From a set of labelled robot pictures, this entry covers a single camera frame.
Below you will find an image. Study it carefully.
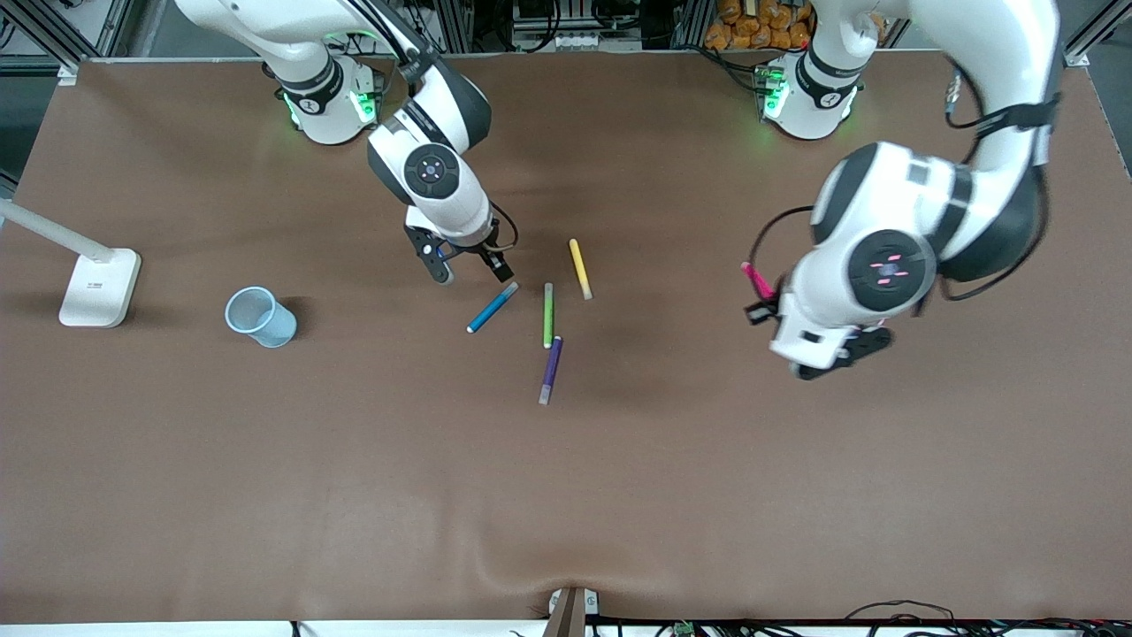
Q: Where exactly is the pink marker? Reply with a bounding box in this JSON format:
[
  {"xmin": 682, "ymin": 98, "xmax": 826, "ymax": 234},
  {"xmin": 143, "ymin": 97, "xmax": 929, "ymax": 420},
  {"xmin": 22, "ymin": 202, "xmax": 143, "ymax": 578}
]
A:
[{"xmin": 741, "ymin": 262, "xmax": 777, "ymax": 303}]

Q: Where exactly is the blue marker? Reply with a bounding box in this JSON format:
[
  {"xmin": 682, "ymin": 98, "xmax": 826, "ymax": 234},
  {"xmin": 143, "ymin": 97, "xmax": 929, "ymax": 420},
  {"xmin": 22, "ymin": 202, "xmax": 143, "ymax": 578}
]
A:
[{"xmin": 466, "ymin": 281, "xmax": 520, "ymax": 334}]

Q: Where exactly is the yellow marker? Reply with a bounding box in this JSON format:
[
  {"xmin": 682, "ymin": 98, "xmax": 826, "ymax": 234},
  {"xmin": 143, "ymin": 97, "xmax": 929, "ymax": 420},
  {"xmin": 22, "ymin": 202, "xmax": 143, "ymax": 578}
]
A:
[{"xmin": 569, "ymin": 238, "xmax": 593, "ymax": 301}]

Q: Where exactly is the purple marker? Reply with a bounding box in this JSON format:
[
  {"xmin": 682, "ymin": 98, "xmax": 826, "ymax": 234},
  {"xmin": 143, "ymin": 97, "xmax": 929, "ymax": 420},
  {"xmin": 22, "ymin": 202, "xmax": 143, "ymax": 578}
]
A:
[{"xmin": 538, "ymin": 335, "xmax": 564, "ymax": 406}]

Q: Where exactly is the grey power strip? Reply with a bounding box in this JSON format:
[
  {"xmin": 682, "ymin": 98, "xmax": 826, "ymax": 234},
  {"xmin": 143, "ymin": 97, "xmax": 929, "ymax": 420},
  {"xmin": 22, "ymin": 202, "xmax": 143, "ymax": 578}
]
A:
[{"xmin": 511, "ymin": 31, "xmax": 644, "ymax": 52}]

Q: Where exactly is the blue plastic cup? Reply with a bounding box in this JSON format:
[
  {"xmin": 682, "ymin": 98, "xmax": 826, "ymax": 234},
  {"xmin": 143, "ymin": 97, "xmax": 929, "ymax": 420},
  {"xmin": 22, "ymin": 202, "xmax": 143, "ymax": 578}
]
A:
[{"xmin": 225, "ymin": 286, "xmax": 299, "ymax": 349}]

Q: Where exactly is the bag of orange items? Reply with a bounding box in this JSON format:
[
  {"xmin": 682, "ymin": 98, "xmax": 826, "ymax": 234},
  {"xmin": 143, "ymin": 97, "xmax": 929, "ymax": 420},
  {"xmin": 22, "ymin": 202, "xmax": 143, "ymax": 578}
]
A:
[{"xmin": 705, "ymin": 0, "xmax": 813, "ymax": 51}]

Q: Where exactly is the white lamp stand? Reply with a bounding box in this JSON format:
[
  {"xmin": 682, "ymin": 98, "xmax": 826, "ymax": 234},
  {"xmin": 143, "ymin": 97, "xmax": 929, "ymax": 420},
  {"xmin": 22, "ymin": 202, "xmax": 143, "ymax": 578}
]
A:
[{"xmin": 0, "ymin": 199, "xmax": 142, "ymax": 329}]

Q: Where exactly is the black right camera cable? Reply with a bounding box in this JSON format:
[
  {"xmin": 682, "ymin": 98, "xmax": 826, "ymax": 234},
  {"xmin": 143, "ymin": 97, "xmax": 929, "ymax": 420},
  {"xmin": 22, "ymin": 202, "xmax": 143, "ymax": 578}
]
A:
[{"xmin": 489, "ymin": 202, "xmax": 520, "ymax": 253}]

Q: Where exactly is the black camera cable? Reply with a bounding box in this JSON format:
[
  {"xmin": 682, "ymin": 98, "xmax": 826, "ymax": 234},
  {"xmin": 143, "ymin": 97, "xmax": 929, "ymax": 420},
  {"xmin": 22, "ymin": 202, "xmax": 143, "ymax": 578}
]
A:
[
  {"xmin": 752, "ymin": 206, "xmax": 819, "ymax": 271},
  {"xmin": 489, "ymin": 202, "xmax": 520, "ymax": 253}
]

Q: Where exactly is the black left camera cable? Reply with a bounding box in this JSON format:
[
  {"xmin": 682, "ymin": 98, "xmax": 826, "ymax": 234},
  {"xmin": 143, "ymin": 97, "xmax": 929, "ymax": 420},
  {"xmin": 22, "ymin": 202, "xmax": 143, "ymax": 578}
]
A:
[{"xmin": 752, "ymin": 206, "xmax": 819, "ymax": 271}]

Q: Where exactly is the table edge clamp mount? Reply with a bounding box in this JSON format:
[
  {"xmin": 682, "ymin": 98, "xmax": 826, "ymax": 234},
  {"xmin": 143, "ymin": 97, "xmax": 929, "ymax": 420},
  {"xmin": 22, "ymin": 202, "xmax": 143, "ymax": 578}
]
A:
[{"xmin": 542, "ymin": 587, "xmax": 600, "ymax": 637}]

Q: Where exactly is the black cable bundle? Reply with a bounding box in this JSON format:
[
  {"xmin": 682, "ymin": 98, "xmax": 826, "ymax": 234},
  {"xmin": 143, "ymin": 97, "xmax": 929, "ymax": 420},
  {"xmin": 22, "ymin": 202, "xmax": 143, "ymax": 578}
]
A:
[{"xmin": 845, "ymin": 600, "xmax": 1132, "ymax": 637}]

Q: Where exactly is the aluminium frame post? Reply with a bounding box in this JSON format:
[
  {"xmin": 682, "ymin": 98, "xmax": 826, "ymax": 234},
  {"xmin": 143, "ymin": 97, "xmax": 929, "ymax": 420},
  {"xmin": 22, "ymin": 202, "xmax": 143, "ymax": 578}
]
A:
[
  {"xmin": 1057, "ymin": 0, "xmax": 1132, "ymax": 67},
  {"xmin": 0, "ymin": 0, "xmax": 134, "ymax": 85}
]

